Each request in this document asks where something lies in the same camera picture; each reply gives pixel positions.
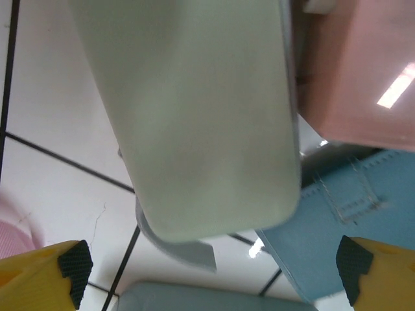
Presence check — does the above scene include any pale green pencil case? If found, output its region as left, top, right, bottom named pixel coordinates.
left=69, top=0, right=303, bottom=273

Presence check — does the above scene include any pink backpack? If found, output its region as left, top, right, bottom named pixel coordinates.
left=0, top=187, right=43, bottom=260

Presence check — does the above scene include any teal stapler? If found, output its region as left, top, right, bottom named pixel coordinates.
left=116, top=280, right=318, bottom=311

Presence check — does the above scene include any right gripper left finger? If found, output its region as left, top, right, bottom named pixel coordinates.
left=0, top=239, right=95, bottom=311

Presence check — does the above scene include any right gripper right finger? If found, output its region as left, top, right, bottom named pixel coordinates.
left=335, top=235, right=415, bottom=311

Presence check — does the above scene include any pink box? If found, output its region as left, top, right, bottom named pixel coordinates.
left=291, top=0, right=415, bottom=152

